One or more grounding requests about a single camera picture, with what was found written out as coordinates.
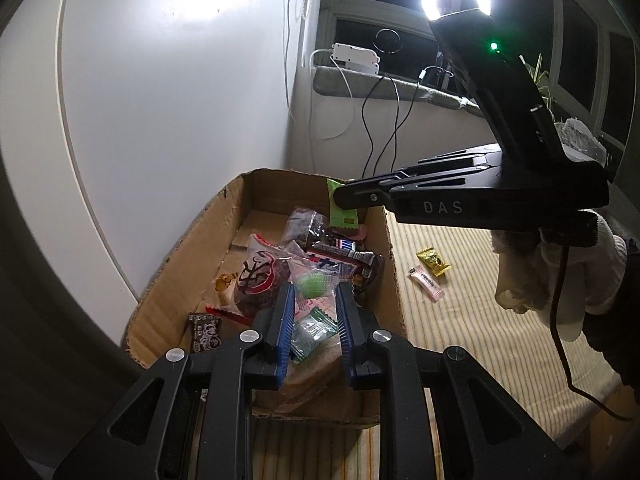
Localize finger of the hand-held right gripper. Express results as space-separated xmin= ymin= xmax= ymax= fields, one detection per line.
xmin=332 ymin=164 xmax=501 ymax=211
xmin=350 ymin=144 xmax=503 ymax=182

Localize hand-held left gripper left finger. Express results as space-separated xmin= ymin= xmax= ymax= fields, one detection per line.
xmin=60 ymin=282 xmax=296 ymax=480

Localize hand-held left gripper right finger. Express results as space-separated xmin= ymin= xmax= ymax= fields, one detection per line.
xmin=334 ymin=282 xmax=561 ymax=480

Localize bright green snack packet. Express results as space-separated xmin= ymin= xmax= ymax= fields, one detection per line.
xmin=326 ymin=178 xmax=360 ymax=227

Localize sliced bread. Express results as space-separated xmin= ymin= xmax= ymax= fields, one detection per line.
xmin=215 ymin=260 xmax=351 ymax=406

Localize clear packet with green ball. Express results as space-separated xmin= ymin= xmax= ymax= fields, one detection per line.
xmin=294 ymin=264 xmax=342 ymax=307

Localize long dark candy bar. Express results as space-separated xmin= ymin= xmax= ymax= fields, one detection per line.
xmin=306 ymin=250 xmax=383 ymax=273

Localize black packet with white print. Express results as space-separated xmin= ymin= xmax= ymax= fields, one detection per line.
xmin=187 ymin=311 xmax=223 ymax=356

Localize cardboard box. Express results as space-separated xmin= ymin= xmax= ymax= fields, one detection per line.
xmin=122 ymin=167 xmax=408 ymax=428

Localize person's right forearm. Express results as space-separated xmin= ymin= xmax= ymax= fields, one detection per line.
xmin=585 ymin=240 xmax=640 ymax=391

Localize person's right hand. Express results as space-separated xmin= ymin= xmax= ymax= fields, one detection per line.
xmin=492 ymin=212 xmax=628 ymax=343

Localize dark green snack packet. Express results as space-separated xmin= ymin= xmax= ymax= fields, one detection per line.
xmin=291 ymin=307 xmax=340 ymax=365

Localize green potted plant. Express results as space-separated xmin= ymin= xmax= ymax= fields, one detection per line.
xmin=520 ymin=52 xmax=556 ymax=111

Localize dark brown snack packet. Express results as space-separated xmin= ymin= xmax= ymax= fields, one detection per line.
xmin=350 ymin=265 xmax=385 ymax=298

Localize red white snack packet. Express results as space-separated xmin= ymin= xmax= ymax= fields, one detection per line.
xmin=236 ymin=232 xmax=293 ymax=311

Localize crumpled clear plastic bag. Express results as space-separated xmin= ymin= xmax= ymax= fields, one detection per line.
xmin=552 ymin=117 xmax=608 ymax=163

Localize small black tripod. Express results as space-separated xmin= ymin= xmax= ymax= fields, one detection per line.
xmin=420 ymin=52 xmax=456 ymax=93

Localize yellow green candy packet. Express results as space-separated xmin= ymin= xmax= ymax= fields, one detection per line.
xmin=417 ymin=247 xmax=452 ymax=278

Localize pink white snack packet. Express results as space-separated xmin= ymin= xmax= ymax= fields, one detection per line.
xmin=409 ymin=265 xmax=446 ymax=303

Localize white power strip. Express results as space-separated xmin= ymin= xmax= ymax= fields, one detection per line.
xmin=331 ymin=42 xmax=382 ymax=73

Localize white cable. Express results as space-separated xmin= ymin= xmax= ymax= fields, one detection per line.
xmin=309 ymin=49 xmax=353 ymax=138

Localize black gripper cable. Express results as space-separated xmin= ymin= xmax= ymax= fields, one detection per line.
xmin=547 ymin=245 xmax=633 ymax=421

